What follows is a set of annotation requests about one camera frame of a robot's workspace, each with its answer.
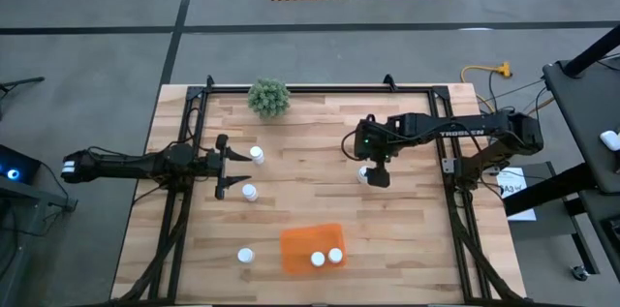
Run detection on computer with blue light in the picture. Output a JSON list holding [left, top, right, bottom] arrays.
[[0, 144, 43, 192]]

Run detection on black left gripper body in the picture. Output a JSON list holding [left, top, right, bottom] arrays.
[[193, 134, 230, 200]]

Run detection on black tripod leg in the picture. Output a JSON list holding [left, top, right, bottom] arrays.
[[0, 76, 46, 122]]

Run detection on green artificial potted plant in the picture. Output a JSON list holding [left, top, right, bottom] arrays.
[[247, 77, 292, 120]]

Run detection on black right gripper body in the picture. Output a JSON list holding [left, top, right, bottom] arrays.
[[353, 117, 407, 164]]

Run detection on black pole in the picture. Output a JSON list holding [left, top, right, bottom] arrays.
[[564, 23, 620, 78]]

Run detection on small white case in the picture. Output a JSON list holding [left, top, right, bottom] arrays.
[[599, 130, 620, 152]]

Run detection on black metal table frame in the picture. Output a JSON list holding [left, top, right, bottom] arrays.
[[113, 74, 523, 307]]

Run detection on yellow extension cord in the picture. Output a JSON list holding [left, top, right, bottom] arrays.
[[459, 61, 513, 114]]

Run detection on orange translucent plastic basket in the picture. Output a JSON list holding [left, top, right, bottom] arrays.
[[279, 222, 349, 276]]

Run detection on black side desk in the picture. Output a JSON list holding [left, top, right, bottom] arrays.
[[502, 59, 620, 284]]

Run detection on white paper sheet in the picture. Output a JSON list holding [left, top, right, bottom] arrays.
[[496, 166, 538, 223]]

